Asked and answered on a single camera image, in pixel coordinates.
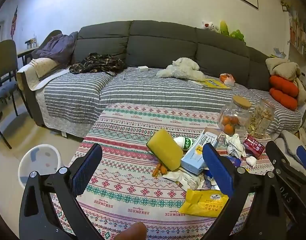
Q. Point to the small toy figure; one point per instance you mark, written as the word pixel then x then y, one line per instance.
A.
pixel 285 5

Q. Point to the white bookshelf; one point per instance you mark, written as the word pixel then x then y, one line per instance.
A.
pixel 300 57

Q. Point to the person's left hand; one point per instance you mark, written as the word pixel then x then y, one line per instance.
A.
pixel 133 231

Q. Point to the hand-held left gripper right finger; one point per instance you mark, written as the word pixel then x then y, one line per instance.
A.
pixel 218 170

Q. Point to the light blue carton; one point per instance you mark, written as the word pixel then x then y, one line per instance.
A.
pixel 193 160

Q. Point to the white milk bottle green label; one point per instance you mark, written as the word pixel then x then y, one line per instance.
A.
pixel 185 143

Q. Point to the patterned tablecloth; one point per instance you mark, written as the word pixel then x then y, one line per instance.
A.
pixel 133 135

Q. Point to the pale blue crumpled paper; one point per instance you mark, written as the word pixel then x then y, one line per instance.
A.
pixel 279 53

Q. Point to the grey fabric sofa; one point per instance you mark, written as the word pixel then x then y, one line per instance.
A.
pixel 163 45

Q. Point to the white charger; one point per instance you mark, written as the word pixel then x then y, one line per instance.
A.
pixel 143 68

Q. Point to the purple jacket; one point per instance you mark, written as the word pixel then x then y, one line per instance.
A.
pixel 57 46

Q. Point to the white paper wrapper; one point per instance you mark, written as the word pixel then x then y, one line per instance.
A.
pixel 185 178

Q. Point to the orange and white bag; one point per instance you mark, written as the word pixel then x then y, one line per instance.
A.
pixel 226 78

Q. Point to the white plush dog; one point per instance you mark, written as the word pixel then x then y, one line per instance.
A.
pixel 183 67

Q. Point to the red wall hanging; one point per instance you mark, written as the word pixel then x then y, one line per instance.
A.
pixel 14 22

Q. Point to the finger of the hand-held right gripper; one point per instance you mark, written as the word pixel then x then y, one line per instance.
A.
pixel 305 158
pixel 277 156

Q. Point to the green plush toy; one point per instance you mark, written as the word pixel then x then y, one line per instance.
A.
pixel 236 35

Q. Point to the cream quilt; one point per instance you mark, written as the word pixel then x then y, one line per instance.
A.
pixel 25 76

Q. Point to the orange tangerine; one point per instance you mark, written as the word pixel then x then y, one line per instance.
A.
pixel 228 129
pixel 234 120
pixel 227 120

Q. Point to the yellow sponge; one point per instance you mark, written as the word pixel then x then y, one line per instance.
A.
pixel 165 150

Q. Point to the red snack packet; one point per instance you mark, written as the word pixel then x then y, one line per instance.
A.
pixel 253 146

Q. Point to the yellow book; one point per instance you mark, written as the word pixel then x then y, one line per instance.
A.
pixel 214 83

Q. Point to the row of books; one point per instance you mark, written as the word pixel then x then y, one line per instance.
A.
pixel 298 35

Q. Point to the grey chair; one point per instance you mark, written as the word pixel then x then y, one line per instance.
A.
pixel 5 52

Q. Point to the white plush toy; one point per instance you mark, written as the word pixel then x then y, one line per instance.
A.
pixel 210 26

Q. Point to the orange cushion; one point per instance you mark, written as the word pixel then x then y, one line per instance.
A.
pixel 284 101
pixel 283 85

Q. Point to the large white tissue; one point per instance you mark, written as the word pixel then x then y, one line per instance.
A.
pixel 234 143

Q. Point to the yellow green corn plush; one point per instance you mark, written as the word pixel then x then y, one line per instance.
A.
pixel 224 28

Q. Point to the glass jar with cork lid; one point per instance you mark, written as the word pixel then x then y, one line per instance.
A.
pixel 239 105

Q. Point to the orange peel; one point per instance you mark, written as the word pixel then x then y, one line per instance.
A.
pixel 160 170

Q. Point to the grey striped sofa cover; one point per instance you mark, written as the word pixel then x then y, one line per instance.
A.
pixel 143 90

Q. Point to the small side table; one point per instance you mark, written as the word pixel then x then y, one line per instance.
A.
pixel 25 51

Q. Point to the cluster of small bottles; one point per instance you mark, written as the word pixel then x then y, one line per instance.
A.
pixel 31 43

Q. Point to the dark plaid shirt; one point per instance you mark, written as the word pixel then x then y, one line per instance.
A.
pixel 98 63

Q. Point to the small white tissue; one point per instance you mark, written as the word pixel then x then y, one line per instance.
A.
pixel 251 161

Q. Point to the blue wrapper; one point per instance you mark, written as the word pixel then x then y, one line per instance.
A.
pixel 234 160

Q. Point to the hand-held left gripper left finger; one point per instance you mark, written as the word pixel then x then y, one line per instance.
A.
pixel 86 172

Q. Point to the white trash bin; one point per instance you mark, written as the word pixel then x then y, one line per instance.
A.
pixel 40 160

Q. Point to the floral pillow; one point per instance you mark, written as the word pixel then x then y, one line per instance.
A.
pixel 44 66

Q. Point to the yellow snack packet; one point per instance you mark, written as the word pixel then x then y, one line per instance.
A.
pixel 200 203

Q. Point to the beige fleece blanket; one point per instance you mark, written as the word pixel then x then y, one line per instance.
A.
pixel 285 67

